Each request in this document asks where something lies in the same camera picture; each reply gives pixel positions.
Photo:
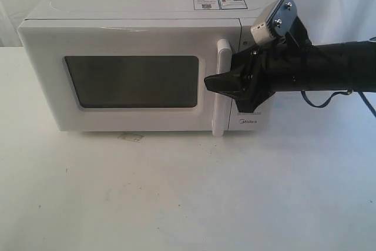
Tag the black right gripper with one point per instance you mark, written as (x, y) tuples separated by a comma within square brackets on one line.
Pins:
[(246, 82)]

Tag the white microwave door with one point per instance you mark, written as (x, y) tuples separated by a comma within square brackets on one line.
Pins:
[(129, 75)]

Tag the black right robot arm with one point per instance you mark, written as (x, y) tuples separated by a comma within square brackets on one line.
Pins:
[(291, 63)]

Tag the white Midea microwave body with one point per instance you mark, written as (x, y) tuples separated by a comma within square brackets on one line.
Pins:
[(176, 7)]

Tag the blue white warning sticker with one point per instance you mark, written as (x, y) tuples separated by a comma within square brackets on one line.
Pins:
[(219, 4)]

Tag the clear tape patch on table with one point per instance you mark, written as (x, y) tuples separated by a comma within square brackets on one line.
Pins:
[(131, 137)]

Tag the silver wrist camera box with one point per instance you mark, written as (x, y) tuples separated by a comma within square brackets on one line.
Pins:
[(274, 21)]

